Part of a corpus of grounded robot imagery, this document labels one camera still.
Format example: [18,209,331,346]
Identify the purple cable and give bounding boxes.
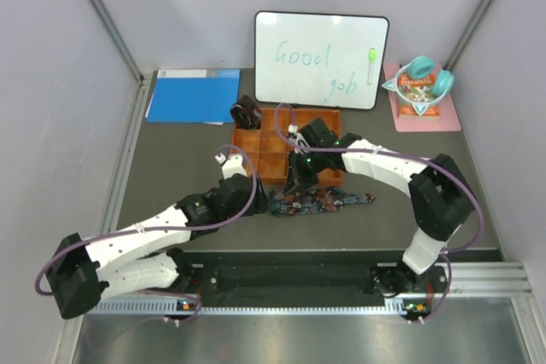
[33,145,259,326]
[273,102,485,326]

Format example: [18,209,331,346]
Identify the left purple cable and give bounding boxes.
[33,145,259,326]

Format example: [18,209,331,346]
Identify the navy floral tie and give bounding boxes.
[268,187,375,217]

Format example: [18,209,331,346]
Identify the grey cable duct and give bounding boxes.
[89,295,425,316]

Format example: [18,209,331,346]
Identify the pink mat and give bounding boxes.
[384,62,461,132]

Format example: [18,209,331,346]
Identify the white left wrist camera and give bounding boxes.
[215,153,247,180]

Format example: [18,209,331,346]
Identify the orange compartment tray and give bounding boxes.
[232,107,341,186]

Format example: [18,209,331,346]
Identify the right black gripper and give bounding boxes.
[284,148,327,197]

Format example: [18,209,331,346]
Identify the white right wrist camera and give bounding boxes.
[287,124,309,154]

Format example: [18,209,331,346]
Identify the rolled dark red tie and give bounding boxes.
[229,95,262,130]

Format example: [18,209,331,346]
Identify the green marker pen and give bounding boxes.
[367,48,376,85]

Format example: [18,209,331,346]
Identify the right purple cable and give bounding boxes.
[273,102,485,326]

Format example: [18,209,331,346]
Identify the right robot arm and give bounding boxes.
[284,118,474,292]

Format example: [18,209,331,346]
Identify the orange book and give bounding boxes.
[397,72,440,120]

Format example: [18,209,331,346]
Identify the blue folder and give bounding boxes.
[145,68,241,124]

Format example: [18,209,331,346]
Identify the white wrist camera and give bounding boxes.
[287,124,309,154]
[215,153,247,180]

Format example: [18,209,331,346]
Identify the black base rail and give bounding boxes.
[166,250,448,308]

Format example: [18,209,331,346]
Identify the teal cat-ear headphones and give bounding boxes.
[382,56,455,119]

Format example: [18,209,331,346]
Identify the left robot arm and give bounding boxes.
[44,174,267,320]

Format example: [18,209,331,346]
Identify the white dry-erase board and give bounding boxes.
[254,11,390,110]

